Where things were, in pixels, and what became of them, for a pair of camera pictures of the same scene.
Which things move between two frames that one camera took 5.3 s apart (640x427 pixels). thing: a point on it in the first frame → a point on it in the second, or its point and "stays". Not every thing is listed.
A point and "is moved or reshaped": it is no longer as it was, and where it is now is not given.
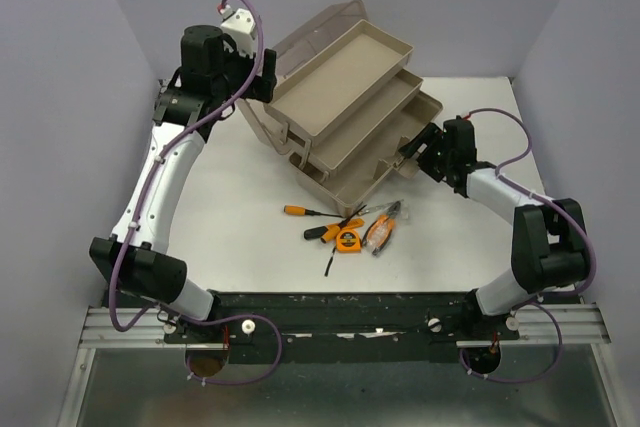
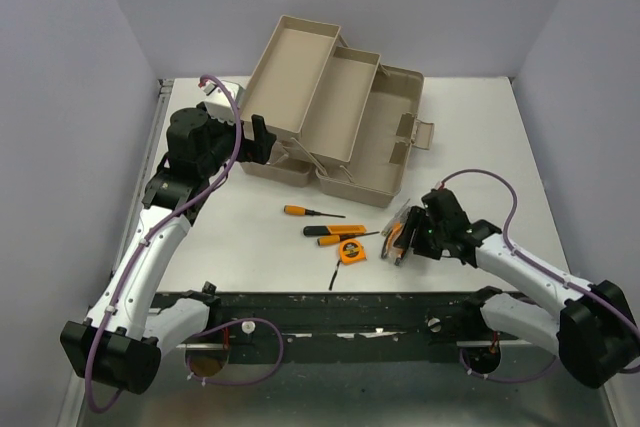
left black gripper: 263,89 → 258,150
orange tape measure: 348,241 → 352,251
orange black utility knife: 324,233 stays
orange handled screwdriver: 352,223 → 335,239
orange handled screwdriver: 300,210 stays
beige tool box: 345,102 is moved or reshaped
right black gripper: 429,134 → 419,245
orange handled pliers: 380,229 → 392,231
